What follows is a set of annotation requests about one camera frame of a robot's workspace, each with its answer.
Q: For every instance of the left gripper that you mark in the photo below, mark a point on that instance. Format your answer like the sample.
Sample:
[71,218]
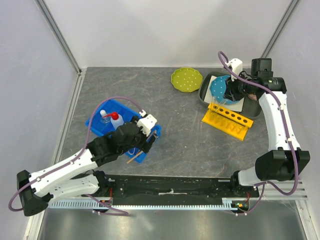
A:
[145,146]

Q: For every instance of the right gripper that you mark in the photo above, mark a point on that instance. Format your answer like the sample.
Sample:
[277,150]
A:
[231,93]

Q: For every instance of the tan rubber tube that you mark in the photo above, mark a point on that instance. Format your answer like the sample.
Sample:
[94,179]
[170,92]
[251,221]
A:
[135,157]

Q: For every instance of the squeeze bottle red cap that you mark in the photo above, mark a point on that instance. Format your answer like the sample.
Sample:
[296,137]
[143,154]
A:
[116,119]

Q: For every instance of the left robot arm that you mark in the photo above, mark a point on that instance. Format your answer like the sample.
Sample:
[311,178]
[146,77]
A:
[36,190]

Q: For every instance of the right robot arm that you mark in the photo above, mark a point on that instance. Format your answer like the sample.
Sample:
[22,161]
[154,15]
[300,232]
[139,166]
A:
[285,159]

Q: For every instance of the blue dotted plate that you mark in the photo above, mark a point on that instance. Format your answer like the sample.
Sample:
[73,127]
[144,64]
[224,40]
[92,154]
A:
[217,89]

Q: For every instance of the pink mug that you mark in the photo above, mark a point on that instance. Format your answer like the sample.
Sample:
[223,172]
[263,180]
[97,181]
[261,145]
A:
[252,97]

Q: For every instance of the dark green tray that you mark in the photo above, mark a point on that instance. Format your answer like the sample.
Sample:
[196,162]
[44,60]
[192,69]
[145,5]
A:
[251,108]

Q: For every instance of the yellow test tube rack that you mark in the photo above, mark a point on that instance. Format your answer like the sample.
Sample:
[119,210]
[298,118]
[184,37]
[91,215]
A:
[234,125]

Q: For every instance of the green dotted plate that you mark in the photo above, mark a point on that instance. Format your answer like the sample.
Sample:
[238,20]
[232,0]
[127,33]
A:
[186,79]

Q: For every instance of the blue plastic compartment bin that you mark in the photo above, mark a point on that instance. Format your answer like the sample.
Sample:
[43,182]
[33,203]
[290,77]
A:
[100,129]

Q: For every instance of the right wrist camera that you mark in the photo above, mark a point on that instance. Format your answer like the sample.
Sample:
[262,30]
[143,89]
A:
[236,65]

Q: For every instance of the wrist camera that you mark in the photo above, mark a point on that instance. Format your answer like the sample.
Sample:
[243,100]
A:
[236,65]
[146,123]

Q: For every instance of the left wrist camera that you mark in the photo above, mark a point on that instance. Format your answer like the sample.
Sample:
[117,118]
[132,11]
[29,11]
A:
[146,123]

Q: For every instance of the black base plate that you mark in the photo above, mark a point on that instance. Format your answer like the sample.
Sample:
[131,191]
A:
[169,191]

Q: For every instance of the cable duct rail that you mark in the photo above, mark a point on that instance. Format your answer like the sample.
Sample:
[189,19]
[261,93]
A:
[90,204]

